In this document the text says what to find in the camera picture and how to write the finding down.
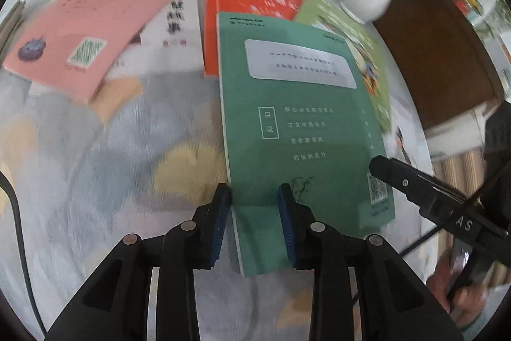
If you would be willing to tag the light green illustrated book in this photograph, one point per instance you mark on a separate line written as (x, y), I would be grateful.
(359, 57)

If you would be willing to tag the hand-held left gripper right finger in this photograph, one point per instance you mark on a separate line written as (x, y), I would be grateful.
(287, 225)

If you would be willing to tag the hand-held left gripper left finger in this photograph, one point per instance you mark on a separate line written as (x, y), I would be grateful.
(219, 225)

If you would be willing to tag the dark green book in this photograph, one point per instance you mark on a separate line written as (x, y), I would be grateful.
(299, 133)

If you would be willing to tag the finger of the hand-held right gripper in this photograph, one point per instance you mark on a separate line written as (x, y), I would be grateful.
(407, 181)

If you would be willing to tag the brown wooden cabinet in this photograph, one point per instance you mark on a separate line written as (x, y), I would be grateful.
(439, 65)

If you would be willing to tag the pink book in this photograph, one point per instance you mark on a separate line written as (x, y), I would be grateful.
(92, 25)

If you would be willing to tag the cluster of colourful jars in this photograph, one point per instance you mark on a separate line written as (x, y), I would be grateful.
(469, 5)

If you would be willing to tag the person's right hand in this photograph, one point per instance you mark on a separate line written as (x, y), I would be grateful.
(467, 305)

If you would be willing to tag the white warrior illustrated book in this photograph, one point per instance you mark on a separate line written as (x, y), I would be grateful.
(175, 25)

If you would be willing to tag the white book with girl drawing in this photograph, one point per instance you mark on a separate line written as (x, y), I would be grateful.
(401, 145)

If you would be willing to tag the ginkgo leaf print tablecloth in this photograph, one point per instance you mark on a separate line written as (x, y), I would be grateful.
(119, 165)

